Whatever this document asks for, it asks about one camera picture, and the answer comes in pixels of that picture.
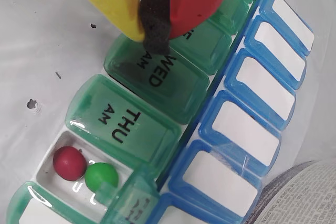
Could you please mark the green ball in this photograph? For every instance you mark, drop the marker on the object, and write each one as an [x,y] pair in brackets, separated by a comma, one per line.
[101,176]

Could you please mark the red ball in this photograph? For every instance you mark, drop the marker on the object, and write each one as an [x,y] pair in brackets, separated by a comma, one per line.
[69,163]

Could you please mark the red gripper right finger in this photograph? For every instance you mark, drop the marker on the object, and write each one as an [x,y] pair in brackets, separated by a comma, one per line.
[199,1]

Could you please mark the white tablecloth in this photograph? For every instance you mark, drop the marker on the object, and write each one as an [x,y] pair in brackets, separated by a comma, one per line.
[39,51]

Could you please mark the weekly pill organizer box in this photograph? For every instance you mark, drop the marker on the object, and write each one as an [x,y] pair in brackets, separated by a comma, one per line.
[183,90]

